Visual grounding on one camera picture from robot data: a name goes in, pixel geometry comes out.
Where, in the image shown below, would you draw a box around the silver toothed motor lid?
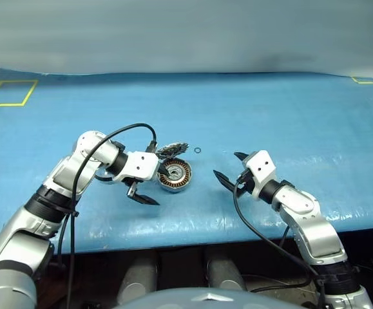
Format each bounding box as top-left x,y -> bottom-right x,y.
155,141 -> 190,160

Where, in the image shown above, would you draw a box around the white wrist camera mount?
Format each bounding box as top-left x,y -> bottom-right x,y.
113,150 -> 160,183
242,149 -> 278,200

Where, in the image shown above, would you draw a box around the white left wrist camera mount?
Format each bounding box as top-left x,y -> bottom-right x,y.
113,150 -> 160,183

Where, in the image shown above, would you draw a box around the silver motor housing copper windings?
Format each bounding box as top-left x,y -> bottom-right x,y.
157,159 -> 193,194

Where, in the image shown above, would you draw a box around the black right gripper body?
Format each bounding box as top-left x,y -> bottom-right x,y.
236,169 -> 254,194

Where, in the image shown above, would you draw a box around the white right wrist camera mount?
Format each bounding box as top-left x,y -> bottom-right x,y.
242,149 -> 278,200

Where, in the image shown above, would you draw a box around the grey robot torso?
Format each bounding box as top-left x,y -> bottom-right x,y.
115,287 -> 306,309

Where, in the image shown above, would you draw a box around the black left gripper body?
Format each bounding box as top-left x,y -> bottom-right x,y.
121,178 -> 146,198

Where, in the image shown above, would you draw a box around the blue plastic table cover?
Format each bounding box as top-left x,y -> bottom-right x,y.
0,66 -> 373,258

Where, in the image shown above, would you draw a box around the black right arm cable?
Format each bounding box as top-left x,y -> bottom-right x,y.
233,182 -> 327,309

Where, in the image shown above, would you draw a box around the thin black floor cable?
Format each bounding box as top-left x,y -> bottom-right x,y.
240,273 -> 316,294

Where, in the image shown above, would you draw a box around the grey rounded robot leg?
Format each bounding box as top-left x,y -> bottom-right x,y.
205,254 -> 247,292
118,257 -> 158,305

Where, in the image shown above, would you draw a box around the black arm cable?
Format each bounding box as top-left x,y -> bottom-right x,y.
57,122 -> 158,309
233,182 -> 327,309

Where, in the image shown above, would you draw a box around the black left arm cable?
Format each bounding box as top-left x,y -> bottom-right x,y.
57,122 -> 158,309

